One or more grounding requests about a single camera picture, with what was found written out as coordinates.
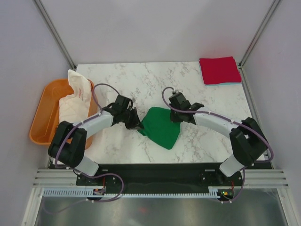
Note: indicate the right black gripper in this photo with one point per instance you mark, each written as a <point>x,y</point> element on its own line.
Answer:
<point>174,118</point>

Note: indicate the left aluminium corner post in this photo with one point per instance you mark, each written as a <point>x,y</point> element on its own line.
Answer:
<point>55,34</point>

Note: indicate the folded light blue t shirt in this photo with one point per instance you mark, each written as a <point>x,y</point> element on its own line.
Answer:
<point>221,84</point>

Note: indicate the white crumpled t shirt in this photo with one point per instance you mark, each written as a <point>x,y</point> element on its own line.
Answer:
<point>75,107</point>

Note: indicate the aluminium corner post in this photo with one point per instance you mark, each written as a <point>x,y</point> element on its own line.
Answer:
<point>259,32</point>
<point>55,34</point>

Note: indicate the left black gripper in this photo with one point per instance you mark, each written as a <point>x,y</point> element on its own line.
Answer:
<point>136,123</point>

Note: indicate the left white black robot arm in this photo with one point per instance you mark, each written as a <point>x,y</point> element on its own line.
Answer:
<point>69,142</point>

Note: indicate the folded red t shirt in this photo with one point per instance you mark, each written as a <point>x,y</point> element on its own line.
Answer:
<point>218,61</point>

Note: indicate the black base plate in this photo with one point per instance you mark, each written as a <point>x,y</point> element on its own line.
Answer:
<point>178,178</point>

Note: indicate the green t shirt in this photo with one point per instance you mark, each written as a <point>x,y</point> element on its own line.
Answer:
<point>159,128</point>

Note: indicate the orange plastic basket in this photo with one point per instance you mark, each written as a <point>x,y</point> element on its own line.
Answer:
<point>46,119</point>

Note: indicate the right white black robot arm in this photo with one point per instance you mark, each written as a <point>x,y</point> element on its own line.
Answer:
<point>247,140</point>

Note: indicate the right aluminium corner post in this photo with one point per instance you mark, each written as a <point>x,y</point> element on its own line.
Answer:
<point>259,32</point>

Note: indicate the white slotted cable duct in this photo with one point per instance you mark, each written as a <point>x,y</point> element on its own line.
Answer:
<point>93,193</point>

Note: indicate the aluminium frame rail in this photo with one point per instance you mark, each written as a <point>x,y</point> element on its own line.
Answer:
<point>251,178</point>

